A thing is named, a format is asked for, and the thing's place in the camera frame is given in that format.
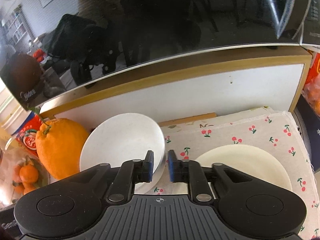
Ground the black microwave oven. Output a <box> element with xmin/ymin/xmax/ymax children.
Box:
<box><xmin>1</xmin><ymin>0</ymin><xmax>319</xmax><ymax>108</ymax></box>

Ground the glass teapot with fruit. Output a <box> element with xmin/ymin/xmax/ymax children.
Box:
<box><xmin>0</xmin><ymin>140</ymin><xmax>49</xmax><ymax>209</ymax></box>

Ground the white wooden-edged stand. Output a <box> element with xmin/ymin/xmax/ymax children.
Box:
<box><xmin>41</xmin><ymin>46</ymin><xmax>312</xmax><ymax>128</ymax></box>

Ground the cherry print tablecloth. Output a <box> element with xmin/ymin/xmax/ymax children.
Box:
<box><xmin>161</xmin><ymin>108</ymin><xmax>319</xmax><ymax>239</ymax></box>

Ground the bag of small oranges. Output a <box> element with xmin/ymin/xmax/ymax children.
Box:
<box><xmin>302</xmin><ymin>53</ymin><xmax>320</xmax><ymax>116</ymax></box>

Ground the cream bowl far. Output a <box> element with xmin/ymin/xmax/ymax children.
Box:
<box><xmin>195</xmin><ymin>144</ymin><xmax>292</xmax><ymax>191</ymax></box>

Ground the large orange on table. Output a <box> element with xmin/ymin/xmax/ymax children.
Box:
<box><xmin>35</xmin><ymin>118</ymin><xmax>89</xmax><ymax>180</ymax></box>

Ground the white straight-sided bowl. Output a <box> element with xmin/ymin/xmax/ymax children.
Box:
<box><xmin>79</xmin><ymin>113</ymin><xmax>165</xmax><ymax>194</ymax></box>

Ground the red snack package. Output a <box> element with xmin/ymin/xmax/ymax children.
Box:
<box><xmin>16</xmin><ymin>112</ymin><xmax>43</xmax><ymax>157</ymax></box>

